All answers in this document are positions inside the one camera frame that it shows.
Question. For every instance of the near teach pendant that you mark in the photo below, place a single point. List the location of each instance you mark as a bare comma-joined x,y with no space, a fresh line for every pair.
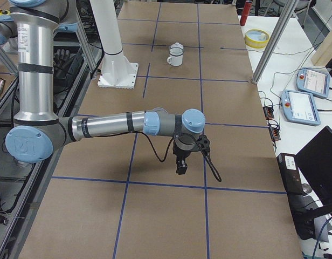
299,107

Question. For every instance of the aluminium frame post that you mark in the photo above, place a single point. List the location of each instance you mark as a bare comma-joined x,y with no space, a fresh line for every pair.
274,38

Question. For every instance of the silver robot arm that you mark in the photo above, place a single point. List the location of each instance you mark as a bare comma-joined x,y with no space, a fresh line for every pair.
37,131

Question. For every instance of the black monitor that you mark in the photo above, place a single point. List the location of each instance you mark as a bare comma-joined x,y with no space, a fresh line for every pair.
315,163

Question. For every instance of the yellow tape roll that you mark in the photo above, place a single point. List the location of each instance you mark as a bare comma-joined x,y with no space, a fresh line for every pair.
256,38

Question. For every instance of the wooden plank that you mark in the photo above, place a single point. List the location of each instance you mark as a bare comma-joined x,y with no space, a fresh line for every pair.
323,54

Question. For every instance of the white blue-rimmed enamel cup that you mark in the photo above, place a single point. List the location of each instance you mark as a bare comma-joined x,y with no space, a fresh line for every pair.
175,56

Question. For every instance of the orange connector board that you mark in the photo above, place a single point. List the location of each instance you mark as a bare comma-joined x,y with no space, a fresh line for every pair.
274,133
268,112

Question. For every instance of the black computer box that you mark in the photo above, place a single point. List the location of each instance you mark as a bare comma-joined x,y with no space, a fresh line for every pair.
307,216

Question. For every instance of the far teach pendant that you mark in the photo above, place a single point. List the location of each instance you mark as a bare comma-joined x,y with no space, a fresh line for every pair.
313,81

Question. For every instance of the teach pendant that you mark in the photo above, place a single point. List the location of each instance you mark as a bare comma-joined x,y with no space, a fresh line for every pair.
299,107
313,81

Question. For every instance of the brown paper table cover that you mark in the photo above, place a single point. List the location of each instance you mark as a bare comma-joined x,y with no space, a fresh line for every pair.
112,198

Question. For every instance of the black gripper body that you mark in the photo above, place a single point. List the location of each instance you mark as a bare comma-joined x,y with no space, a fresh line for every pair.
181,154

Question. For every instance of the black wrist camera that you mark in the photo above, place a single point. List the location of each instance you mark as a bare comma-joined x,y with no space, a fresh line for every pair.
204,143

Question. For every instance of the orange connector board near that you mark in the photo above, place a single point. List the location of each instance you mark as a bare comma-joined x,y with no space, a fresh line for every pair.
274,133

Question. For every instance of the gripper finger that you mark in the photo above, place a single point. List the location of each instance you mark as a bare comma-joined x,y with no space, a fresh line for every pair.
183,167
179,169

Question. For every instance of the orange connector board far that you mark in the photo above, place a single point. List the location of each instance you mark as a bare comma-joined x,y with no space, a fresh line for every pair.
268,112

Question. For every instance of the red cylinder bottle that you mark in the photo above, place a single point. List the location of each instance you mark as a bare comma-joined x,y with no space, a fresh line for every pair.
245,12

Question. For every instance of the white camera stand pillar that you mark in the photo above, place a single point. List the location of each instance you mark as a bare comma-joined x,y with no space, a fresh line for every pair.
116,70

